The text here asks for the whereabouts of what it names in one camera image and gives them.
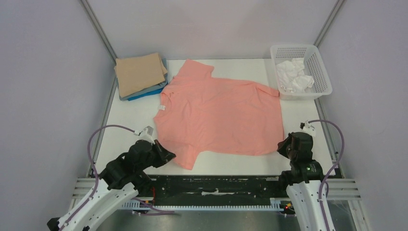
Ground salmon pink t shirt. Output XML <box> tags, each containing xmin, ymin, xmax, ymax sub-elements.
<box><xmin>153</xmin><ymin>59</ymin><xmax>284</xmax><ymax>170</ymax></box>

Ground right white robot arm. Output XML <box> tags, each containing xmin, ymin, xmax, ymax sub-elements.
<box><xmin>277</xmin><ymin>132</ymin><xmax>335</xmax><ymax>231</ymax></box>

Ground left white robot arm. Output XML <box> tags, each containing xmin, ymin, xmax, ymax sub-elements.
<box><xmin>47</xmin><ymin>133</ymin><xmax>286</xmax><ymax>231</ymax></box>

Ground blue folded t shirt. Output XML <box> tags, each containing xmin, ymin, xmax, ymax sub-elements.
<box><xmin>127</xmin><ymin>85</ymin><xmax>166</xmax><ymax>101</ymax></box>

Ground grey-teal folded t shirt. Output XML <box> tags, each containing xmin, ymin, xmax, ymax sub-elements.
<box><xmin>119</xmin><ymin>74</ymin><xmax>169</xmax><ymax>101</ymax></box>

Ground white crumpled t shirt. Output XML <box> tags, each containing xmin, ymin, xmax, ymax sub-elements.
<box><xmin>276</xmin><ymin>58</ymin><xmax>314</xmax><ymax>93</ymax></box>

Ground white plastic laundry basket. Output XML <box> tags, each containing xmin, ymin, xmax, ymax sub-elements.
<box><xmin>270</xmin><ymin>44</ymin><xmax>332</xmax><ymax>100</ymax></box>

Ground beige folded t shirt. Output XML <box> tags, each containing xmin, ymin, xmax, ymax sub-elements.
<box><xmin>115</xmin><ymin>53</ymin><xmax>167</xmax><ymax>100</ymax></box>

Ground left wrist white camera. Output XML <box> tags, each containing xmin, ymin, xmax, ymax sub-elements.
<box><xmin>133</xmin><ymin>126</ymin><xmax>154</xmax><ymax>143</ymax></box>

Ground wrist white camera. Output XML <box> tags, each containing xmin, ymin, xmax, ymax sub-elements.
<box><xmin>133</xmin><ymin>126</ymin><xmax>154</xmax><ymax>143</ymax></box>
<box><xmin>300</xmin><ymin>120</ymin><xmax>316</xmax><ymax>137</ymax></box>

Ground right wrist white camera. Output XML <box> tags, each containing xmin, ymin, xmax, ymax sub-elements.
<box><xmin>300</xmin><ymin>120</ymin><xmax>316</xmax><ymax>137</ymax></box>

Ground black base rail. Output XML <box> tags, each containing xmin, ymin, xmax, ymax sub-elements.
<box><xmin>138</xmin><ymin>175</ymin><xmax>289</xmax><ymax>205</ymax></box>

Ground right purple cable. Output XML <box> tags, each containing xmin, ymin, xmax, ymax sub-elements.
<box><xmin>306</xmin><ymin>119</ymin><xmax>346</xmax><ymax>231</ymax></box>

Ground purple cable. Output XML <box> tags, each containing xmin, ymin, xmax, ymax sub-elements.
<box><xmin>306</xmin><ymin>119</ymin><xmax>346</xmax><ymax>231</ymax></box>
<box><xmin>57</xmin><ymin>124</ymin><xmax>177</xmax><ymax>231</ymax></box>

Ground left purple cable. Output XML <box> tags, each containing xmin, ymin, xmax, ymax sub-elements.
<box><xmin>57</xmin><ymin>124</ymin><xmax>177</xmax><ymax>231</ymax></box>

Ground white slotted cable duct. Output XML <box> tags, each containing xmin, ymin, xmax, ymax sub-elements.
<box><xmin>119</xmin><ymin>200</ymin><xmax>284</xmax><ymax>212</ymax></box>

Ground right aluminium frame post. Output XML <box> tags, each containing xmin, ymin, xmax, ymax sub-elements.
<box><xmin>313</xmin><ymin>0</ymin><xmax>346</xmax><ymax>47</ymax></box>

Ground aluminium frame post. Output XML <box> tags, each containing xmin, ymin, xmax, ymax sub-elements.
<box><xmin>313</xmin><ymin>0</ymin><xmax>346</xmax><ymax>47</ymax></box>
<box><xmin>79</xmin><ymin>0</ymin><xmax>117</xmax><ymax>63</ymax></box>

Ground left aluminium frame post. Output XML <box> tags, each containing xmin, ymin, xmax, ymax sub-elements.
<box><xmin>79</xmin><ymin>0</ymin><xmax>117</xmax><ymax>63</ymax></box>

